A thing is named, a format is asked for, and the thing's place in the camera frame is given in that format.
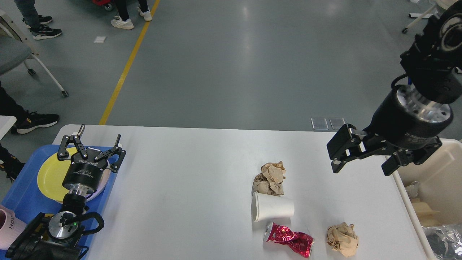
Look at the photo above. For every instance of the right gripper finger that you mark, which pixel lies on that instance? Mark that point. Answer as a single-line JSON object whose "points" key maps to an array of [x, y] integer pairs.
{"points": [[349, 144], [403, 157]]}

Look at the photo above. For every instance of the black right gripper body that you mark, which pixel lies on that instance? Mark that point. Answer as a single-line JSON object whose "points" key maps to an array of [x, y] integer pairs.
{"points": [[407, 119]]}

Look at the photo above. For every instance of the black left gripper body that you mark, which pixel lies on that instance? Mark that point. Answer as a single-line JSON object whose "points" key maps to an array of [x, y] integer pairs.
{"points": [[84, 174]]}

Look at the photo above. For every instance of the yellow plastic plate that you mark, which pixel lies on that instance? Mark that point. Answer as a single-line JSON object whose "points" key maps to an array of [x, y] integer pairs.
{"points": [[51, 176]]}

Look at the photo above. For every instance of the brown paper bag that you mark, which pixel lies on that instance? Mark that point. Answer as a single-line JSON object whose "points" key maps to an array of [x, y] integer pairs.
{"points": [[426, 216]]}

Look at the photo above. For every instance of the brown paper ball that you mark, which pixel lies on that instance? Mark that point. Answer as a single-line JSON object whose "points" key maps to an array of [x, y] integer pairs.
{"points": [[270, 180]]}

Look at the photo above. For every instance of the pink mug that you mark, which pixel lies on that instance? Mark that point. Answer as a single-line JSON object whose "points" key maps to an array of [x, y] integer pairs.
{"points": [[10, 227]]}

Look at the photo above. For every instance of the aluminium foil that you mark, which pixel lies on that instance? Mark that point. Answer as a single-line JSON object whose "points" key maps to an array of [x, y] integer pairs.
{"points": [[445, 241], [412, 190]]}

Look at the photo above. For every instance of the small brown paper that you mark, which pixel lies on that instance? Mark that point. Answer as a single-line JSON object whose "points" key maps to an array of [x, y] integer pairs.
{"points": [[342, 238]]}

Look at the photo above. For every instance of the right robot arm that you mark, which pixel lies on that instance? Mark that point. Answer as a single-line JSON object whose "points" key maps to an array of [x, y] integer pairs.
{"points": [[430, 62]]}

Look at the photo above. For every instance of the pink plate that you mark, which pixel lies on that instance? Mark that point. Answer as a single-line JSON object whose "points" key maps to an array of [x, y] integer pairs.
{"points": [[101, 186]]}

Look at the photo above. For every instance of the right floor socket plate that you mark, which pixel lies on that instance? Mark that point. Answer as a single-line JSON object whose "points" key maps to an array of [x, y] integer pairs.
{"points": [[336, 122]]}

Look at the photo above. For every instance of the floor socket plate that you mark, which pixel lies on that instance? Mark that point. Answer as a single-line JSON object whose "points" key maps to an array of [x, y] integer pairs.
{"points": [[336, 122], [319, 123]]}

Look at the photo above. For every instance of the beige plastic bin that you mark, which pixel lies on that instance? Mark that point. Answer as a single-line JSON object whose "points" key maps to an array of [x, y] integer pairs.
{"points": [[440, 178]]}

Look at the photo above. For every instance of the left floor socket plate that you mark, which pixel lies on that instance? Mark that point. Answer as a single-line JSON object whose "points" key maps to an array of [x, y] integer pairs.
{"points": [[319, 123]]}

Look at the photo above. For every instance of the person in dark clothes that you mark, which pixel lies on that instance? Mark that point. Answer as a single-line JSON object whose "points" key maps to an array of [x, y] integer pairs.
{"points": [[25, 122]]}

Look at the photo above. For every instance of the white side table corner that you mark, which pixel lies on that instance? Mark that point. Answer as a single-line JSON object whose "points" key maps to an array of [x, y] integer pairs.
{"points": [[6, 123]]}

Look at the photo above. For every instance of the white paper cup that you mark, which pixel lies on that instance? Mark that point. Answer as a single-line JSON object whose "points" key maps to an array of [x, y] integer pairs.
{"points": [[265, 206]]}

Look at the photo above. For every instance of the crushed red can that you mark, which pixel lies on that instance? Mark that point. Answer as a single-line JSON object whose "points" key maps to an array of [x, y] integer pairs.
{"points": [[299, 242]]}

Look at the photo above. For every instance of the white chair base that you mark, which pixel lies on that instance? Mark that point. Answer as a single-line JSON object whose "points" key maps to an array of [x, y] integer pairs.
{"points": [[417, 17]]}

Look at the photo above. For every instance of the grey office chair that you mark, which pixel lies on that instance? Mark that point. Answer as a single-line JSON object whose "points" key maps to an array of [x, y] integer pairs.
{"points": [[16, 48]]}

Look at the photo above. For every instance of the person in blue jeans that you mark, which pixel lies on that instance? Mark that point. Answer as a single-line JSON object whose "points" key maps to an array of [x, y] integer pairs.
{"points": [[35, 22]]}

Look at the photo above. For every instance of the person with white sneakers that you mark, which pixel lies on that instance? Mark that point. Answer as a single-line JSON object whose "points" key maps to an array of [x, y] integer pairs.
{"points": [[123, 21]]}

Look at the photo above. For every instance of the red cart on floor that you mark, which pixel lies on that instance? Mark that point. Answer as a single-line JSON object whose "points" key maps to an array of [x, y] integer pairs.
{"points": [[107, 5]]}

